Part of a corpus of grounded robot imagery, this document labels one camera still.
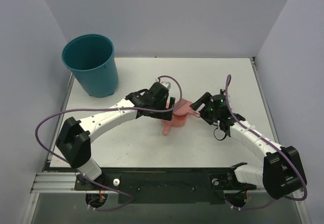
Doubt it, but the aluminium table frame rail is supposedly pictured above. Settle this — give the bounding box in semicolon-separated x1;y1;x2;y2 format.
31;57;304;193

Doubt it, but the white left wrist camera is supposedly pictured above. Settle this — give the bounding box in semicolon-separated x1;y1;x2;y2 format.
155;78;171;90

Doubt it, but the pink plastic dustpan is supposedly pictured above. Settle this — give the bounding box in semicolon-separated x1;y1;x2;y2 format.
161;114;188;136

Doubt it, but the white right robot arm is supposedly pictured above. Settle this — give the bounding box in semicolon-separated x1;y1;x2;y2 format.
190;93;307;200

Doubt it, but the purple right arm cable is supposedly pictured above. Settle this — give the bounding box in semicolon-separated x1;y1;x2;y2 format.
214;74;308;211

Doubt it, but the pink hand brush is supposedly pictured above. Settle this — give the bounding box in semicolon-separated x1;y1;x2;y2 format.
173;99;200;118

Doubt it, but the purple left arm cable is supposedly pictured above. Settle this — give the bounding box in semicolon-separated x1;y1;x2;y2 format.
35;75;183;212

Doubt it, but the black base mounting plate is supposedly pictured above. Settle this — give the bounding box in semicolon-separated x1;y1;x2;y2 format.
74;167;257;206

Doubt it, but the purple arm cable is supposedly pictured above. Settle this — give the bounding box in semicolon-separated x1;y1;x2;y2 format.
214;74;308;211
35;75;183;212

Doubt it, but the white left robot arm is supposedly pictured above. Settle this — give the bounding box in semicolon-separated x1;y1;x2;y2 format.
56;81;175;190

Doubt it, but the teal plastic bucket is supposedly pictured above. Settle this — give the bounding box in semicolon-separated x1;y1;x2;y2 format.
61;34;118;98

